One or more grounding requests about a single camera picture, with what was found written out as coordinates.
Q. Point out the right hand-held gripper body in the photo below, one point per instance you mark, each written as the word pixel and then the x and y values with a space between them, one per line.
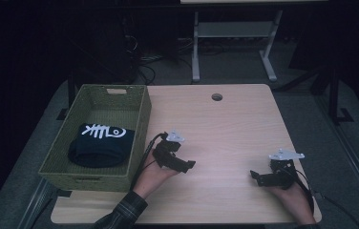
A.
pixel 282 175

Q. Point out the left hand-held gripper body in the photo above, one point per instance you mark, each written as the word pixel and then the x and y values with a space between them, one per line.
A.
pixel 164 152

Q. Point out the dark blue fishbone print garment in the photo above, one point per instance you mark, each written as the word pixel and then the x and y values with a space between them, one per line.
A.
pixel 102 151

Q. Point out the green woven basket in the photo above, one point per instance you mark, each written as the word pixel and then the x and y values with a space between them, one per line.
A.
pixel 72 183

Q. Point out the person's left hand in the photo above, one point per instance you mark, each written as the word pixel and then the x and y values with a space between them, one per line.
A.
pixel 150 179

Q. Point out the person's right hand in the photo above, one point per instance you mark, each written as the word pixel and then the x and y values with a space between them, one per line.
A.
pixel 297 203

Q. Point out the black metal stand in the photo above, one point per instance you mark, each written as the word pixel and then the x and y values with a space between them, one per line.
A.
pixel 334 95

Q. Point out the aluminium floor rail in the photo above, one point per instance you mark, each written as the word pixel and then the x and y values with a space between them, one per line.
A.
pixel 352 159
pixel 36 203

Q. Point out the white metal stand frame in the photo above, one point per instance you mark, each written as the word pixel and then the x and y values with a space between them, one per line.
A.
pixel 231 29

